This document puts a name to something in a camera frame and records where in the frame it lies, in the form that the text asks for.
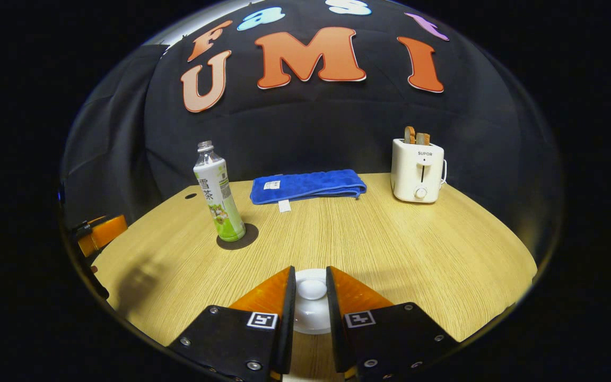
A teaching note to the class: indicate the white teacup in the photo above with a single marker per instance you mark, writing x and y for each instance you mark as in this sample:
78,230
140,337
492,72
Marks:
311,272

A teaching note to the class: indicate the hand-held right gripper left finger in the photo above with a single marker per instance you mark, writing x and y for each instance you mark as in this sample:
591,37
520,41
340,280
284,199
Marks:
287,318

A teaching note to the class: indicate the water bottle with white label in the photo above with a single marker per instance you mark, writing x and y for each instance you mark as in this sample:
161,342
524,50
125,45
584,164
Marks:
218,196

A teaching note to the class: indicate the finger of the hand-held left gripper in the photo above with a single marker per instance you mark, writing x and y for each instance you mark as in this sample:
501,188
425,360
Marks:
105,233

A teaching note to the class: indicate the dark round coaster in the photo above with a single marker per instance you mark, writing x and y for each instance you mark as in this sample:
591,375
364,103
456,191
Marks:
250,233

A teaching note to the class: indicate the toasted bread slice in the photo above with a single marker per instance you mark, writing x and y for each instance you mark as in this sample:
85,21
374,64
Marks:
423,139
410,135

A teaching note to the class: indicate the black backdrop cloth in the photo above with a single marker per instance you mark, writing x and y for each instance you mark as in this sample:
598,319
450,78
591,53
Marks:
311,127

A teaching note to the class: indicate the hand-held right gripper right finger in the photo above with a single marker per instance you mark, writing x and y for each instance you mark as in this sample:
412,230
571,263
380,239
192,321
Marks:
335,318

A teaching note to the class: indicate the white teacup lid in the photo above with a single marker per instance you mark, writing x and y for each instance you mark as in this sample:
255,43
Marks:
312,291

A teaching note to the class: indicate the cream white toaster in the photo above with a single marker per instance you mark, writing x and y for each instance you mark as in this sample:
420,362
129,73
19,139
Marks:
417,175

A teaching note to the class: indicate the blue folded towel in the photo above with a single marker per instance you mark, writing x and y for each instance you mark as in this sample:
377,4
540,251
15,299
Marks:
311,185

